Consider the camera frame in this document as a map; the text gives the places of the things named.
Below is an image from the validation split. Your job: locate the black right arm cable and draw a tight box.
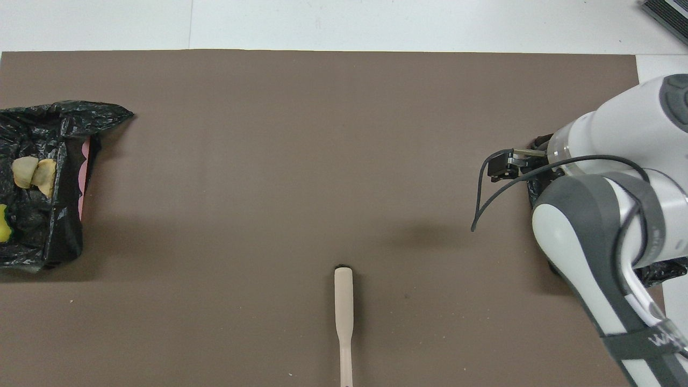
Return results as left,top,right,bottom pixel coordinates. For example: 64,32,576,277
471,150,652,233

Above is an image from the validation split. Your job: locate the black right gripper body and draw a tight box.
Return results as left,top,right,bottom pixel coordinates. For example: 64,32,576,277
508,149,551,181

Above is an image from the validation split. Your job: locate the brown table mat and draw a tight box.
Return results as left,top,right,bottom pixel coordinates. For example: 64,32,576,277
0,49,675,387

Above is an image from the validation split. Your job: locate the dark grey ribbed device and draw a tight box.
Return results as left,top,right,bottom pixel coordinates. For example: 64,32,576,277
642,0,688,46

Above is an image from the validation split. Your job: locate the pink bin with black bag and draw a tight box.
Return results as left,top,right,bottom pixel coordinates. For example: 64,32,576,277
0,101,135,273

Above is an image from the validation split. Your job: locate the beige hand brush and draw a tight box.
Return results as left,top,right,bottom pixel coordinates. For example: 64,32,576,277
334,264,355,387

